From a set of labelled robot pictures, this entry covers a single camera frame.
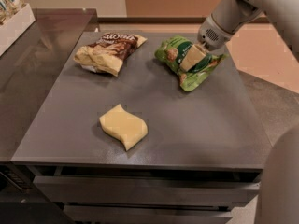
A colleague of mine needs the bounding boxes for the green rice chip bag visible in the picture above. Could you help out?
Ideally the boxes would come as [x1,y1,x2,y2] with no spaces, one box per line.
[155,35,227,92]

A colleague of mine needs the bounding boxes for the brown chip bag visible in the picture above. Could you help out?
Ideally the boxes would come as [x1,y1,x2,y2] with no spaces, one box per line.
[74,33,147,77]

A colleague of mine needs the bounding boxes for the white snack tray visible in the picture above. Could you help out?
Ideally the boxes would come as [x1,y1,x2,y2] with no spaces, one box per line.
[0,4,36,56]

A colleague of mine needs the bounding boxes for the snack packets in tray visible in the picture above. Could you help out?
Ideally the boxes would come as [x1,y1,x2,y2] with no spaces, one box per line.
[0,0,25,25]

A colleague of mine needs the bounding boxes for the yellow wavy sponge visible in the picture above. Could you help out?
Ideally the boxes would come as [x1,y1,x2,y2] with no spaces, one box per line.
[99,105,148,151]

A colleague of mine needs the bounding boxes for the grey drawer cabinet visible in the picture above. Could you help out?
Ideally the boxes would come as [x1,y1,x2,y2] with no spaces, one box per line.
[13,34,271,224]

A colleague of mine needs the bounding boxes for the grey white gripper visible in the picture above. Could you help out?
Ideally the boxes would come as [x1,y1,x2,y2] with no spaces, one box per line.
[180,0,262,72]

